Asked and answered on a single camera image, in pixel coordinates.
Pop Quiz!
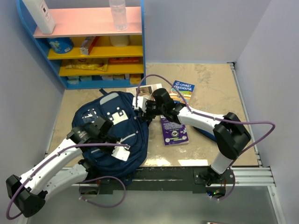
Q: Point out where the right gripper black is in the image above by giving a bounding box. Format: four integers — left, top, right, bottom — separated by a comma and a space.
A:
139, 100, 166, 122

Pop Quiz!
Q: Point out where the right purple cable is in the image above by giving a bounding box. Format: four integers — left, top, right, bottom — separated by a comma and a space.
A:
136, 74, 276, 201

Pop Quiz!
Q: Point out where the purple paperback book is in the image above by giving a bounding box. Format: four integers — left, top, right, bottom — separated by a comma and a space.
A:
160, 116, 189, 146

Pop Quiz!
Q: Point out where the blue pencil case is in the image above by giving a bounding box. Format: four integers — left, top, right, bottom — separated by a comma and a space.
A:
193, 127, 216, 142

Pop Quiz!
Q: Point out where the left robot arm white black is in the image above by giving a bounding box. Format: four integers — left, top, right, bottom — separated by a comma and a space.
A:
6, 116, 116, 217

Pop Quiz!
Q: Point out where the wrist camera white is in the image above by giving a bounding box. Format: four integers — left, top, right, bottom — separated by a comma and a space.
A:
111, 145, 130, 161
132, 96, 147, 112

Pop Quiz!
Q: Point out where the blue treehouse book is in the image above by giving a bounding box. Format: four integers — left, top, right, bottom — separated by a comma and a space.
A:
169, 80, 195, 104

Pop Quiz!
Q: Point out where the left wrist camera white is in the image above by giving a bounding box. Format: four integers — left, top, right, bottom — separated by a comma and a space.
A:
111, 145, 130, 161

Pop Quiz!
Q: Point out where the blue shelf unit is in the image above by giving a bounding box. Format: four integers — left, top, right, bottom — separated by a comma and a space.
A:
16, 0, 146, 90

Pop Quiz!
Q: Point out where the aluminium rail frame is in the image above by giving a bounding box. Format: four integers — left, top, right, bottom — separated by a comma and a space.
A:
17, 62, 287, 224

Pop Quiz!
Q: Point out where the yellow snack packet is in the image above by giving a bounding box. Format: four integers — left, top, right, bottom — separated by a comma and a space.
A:
65, 58, 108, 72

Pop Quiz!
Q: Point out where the navy blue student backpack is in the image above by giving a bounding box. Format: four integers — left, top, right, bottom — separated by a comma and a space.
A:
71, 89, 150, 185

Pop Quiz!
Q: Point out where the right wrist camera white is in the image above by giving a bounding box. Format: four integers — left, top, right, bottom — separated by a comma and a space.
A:
132, 96, 147, 112

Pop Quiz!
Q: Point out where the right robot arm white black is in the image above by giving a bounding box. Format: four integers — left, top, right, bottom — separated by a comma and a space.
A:
132, 88, 251, 185

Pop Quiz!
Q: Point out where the white rectangular device box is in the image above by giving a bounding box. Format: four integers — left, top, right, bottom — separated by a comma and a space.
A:
23, 0, 56, 35

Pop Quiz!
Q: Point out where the white cylindrical jar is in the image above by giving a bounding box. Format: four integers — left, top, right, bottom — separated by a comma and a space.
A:
109, 35, 130, 48

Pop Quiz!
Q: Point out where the red flat box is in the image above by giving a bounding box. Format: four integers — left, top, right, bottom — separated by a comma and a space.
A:
108, 57, 140, 63

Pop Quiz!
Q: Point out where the orange white carton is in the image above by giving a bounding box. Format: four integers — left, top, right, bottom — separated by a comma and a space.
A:
79, 36, 99, 56

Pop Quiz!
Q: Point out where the blue snack canister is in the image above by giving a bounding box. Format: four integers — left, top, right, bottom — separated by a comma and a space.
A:
47, 37, 74, 54

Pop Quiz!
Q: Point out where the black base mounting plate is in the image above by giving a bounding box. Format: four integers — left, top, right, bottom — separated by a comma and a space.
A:
69, 166, 236, 195

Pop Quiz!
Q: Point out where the clear plastic water bottle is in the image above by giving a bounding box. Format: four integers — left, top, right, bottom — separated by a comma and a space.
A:
109, 0, 128, 32

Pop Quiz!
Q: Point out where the white coffee photo book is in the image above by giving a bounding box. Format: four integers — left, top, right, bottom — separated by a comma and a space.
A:
126, 84, 163, 100

